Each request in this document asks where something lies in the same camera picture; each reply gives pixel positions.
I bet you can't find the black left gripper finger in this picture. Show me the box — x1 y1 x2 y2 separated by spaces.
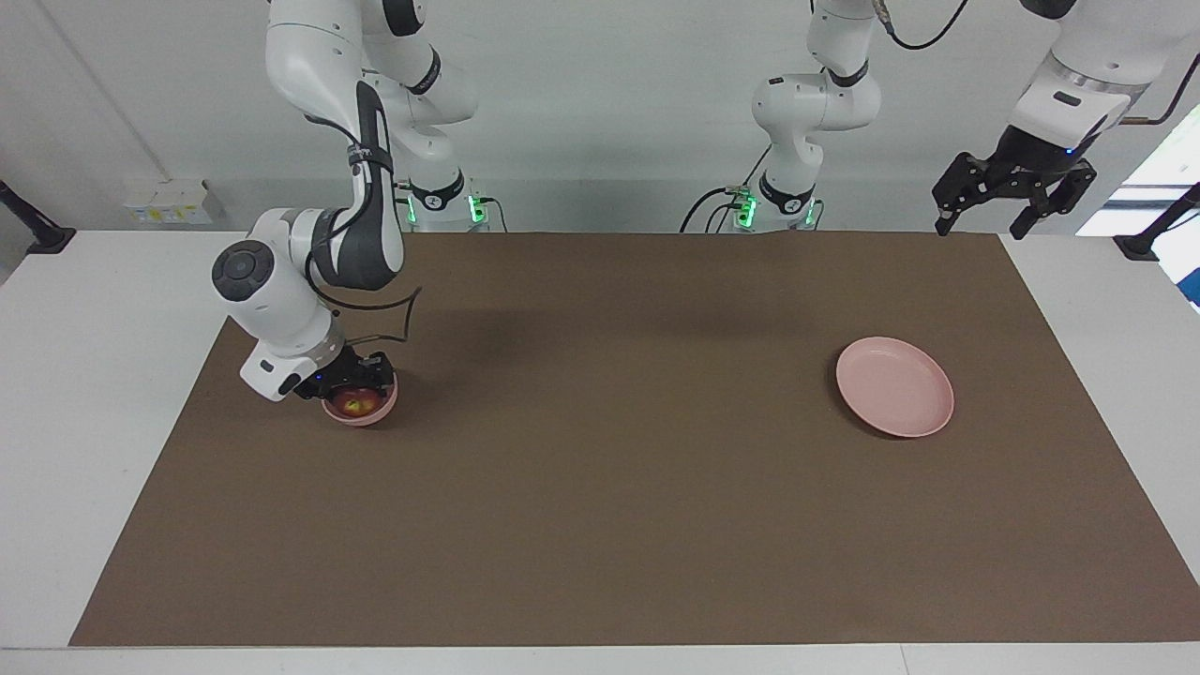
931 153 998 236
1010 160 1099 241

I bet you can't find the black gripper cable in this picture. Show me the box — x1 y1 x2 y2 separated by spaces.
304 111 424 350
871 0 1200 128

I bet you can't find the pink bowl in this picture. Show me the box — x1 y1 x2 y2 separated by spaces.
321 370 400 428

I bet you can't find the black clamp stand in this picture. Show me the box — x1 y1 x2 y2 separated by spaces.
0 179 78 257
1113 182 1200 263

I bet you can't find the white wall socket box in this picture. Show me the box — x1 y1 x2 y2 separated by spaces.
121 177 214 227

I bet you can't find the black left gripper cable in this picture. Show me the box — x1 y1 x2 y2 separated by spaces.
871 0 1200 128

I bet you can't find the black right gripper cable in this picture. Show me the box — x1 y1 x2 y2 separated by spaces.
304 111 424 350

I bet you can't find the pink plate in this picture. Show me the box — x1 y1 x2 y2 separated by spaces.
835 336 955 439

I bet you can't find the brown table mat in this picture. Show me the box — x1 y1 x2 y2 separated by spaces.
68 231 1200 648

